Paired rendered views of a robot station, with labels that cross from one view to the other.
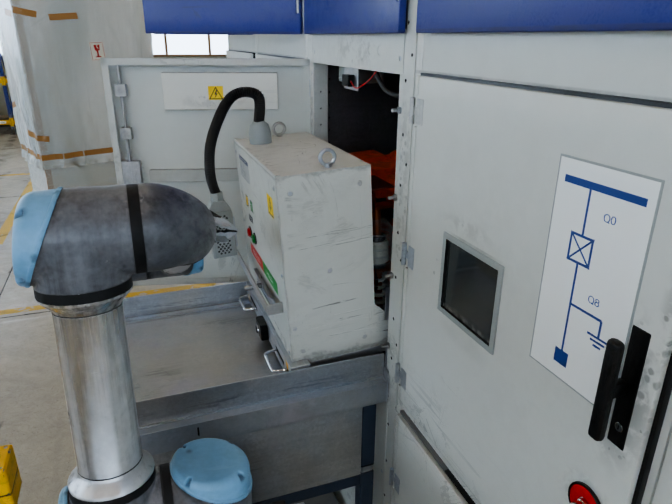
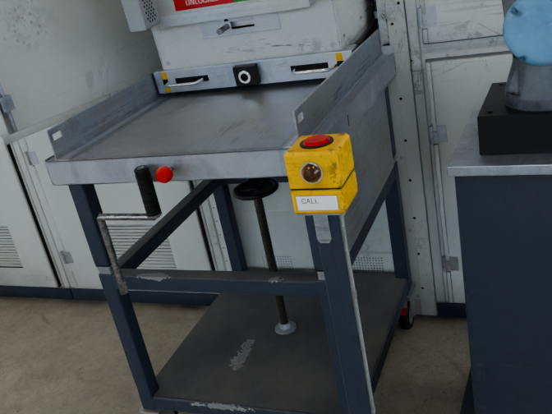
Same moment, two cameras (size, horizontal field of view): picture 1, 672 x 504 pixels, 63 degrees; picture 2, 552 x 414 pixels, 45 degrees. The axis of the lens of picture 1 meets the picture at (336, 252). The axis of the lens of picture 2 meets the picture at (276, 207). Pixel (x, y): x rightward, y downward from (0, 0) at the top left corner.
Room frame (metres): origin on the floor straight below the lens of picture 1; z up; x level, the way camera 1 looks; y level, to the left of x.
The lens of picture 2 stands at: (0.21, 1.35, 1.21)
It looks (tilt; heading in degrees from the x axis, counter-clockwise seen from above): 23 degrees down; 316
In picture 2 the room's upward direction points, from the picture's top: 12 degrees counter-clockwise
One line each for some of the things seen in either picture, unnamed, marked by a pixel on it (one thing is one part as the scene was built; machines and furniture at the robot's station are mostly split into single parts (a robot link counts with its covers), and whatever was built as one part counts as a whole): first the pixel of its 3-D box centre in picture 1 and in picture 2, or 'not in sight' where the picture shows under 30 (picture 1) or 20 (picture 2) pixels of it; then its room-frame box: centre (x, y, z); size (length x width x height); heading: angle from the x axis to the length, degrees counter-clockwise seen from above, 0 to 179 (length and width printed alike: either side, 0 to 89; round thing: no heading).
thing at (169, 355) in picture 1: (233, 354); (238, 112); (1.36, 0.29, 0.80); 0.68 x 0.62 x 0.06; 110
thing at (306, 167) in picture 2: not in sight; (310, 174); (0.80, 0.70, 0.87); 0.03 x 0.01 x 0.03; 20
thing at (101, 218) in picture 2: not in sight; (132, 233); (1.34, 0.67, 0.66); 0.17 x 0.03 x 0.30; 19
